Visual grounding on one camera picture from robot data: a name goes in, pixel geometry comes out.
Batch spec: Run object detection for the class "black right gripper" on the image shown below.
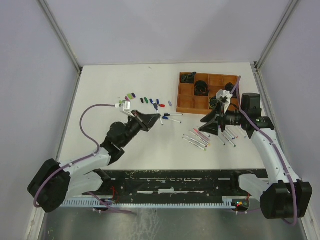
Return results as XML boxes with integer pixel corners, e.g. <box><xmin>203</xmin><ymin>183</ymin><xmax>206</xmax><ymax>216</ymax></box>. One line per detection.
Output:
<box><xmin>199</xmin><ymin>100</ymin><xmax>247</xmax><ymax>136</ymax></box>

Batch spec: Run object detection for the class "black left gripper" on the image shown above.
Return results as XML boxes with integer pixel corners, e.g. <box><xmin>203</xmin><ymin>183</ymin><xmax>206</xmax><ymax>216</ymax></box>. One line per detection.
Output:
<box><xmin>120</xmin><ymin>110</ymin><xmax>161</xmax><ymax>148</ymax></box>

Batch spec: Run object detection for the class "pink highlighter pen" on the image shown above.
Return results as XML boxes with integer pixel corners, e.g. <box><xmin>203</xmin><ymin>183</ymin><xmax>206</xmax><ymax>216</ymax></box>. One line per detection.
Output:
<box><xmin>193</xmin><ymin>128</ymin><xmax>210</xmax><ymax>142</ymax></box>

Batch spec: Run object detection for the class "magenta capped marker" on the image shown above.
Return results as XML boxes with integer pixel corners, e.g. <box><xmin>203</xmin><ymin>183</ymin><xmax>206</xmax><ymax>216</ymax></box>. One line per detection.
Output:
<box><xmin>183</xmin><ymin>135</ymin><xmax>208</xmax><ymax>148</ymax></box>

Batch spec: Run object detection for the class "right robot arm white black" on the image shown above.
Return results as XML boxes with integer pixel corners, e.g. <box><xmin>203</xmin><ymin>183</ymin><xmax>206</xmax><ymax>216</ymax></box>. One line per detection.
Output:
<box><xmin>199</xmin><ymin>90</ymin><xmax>313</xmax><ymax>221</ymax></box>

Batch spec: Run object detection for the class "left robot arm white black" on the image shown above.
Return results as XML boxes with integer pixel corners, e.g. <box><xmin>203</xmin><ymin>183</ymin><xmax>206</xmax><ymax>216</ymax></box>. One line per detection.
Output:
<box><xmin>27</xmin><ymin>110</ymin><xmax>161</xmax><ymax>213</ymax></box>

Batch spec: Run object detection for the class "white marker black cap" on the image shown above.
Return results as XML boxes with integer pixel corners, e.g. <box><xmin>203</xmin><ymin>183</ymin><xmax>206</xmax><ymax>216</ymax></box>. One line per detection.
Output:
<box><xmin>164</xmin><ymin>113</ymin><xmax>184</xmax><ymax>117</ymax></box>

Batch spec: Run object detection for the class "orange wooden compartment tray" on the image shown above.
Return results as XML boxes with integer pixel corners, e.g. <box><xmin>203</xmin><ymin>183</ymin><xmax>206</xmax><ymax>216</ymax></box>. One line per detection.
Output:
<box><xmin>176</xmin><ymin>72</ymin><xmax>238</xmax><ymax>115</ymax></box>

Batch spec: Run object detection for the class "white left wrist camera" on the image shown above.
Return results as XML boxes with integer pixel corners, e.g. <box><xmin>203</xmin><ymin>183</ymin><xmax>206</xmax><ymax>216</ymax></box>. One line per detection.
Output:
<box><xmin>114</xmin><ymin>100</ymin><xmax>134</xmax><ymax>117</ymax></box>

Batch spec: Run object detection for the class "black cable coil middle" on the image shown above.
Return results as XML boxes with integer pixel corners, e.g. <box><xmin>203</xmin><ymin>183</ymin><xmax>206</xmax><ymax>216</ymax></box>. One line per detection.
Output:
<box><xmin>193</xmin><ymin>80</ymin><xmax>210</xmax><ymax>97</ymax></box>

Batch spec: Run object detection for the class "black cable bundle right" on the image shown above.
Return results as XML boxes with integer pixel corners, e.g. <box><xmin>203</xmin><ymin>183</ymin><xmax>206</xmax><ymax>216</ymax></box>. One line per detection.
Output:
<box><xmin>224</xmin><ymin>82</ymin><xmax>240</xmax><ymax>95</ymax></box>

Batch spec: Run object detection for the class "black cable bundle top-left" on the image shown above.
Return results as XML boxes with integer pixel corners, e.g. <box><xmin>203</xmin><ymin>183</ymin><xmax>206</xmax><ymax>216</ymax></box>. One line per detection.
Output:
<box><xmin>181</xmin><ymin>71</ymin><xmax>198</xmax><ymax>84</ymax></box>

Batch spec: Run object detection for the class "white slotted cable duct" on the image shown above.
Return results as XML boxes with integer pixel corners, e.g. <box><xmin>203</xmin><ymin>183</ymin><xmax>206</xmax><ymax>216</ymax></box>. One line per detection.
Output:
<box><xmin>60</xmin><ymin>197</ymin><xmax>236</xmax><ymax>210</ymax></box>

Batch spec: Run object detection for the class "aluminium frame post right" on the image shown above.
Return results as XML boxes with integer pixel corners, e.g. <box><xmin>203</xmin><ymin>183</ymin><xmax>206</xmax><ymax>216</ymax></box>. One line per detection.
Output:
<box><xmin>254</xmin><ymin>0</ymin><xmax>301</xmax><ymax>71</ymax></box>

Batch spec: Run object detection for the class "aluminium frame post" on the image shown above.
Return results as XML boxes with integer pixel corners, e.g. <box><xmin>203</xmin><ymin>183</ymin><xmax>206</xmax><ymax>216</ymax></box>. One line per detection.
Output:
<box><xmin>254</xmin><ymin>0</ymin><xmax>301</xmax><ymax>71</ymax></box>
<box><xmin>36</xmin><ymin>0</ymin><xmax>83</xmax><ymax>73</ymax></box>

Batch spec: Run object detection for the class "aluminium frame post left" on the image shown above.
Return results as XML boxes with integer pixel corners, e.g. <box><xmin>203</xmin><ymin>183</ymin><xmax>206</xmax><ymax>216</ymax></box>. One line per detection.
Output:
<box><xmin>36</xmin><ymin>0</ymin><xmax>83</xmax><ymax>73</ymax></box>

